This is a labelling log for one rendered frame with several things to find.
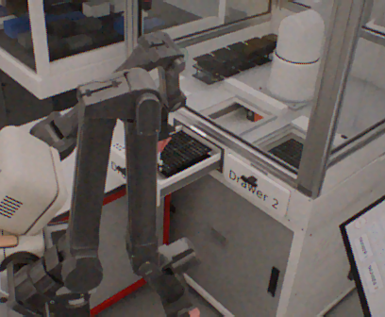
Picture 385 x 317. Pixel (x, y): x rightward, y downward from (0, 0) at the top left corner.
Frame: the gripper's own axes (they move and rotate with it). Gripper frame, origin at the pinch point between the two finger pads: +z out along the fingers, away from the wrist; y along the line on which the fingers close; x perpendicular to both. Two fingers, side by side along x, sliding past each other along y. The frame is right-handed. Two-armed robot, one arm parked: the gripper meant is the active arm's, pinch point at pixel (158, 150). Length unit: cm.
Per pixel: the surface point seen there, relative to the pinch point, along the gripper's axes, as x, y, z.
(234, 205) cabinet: 19.2, -24.2, 24.2
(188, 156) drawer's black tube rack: 3.7, -11.6, 4.9
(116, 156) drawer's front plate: -10.5, 10.8, 4.1
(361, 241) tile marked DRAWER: 76, -12, -7
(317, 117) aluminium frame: 47, -21, -30
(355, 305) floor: 57, -84, 91
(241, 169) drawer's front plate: 22.4, -20.4, 3.4
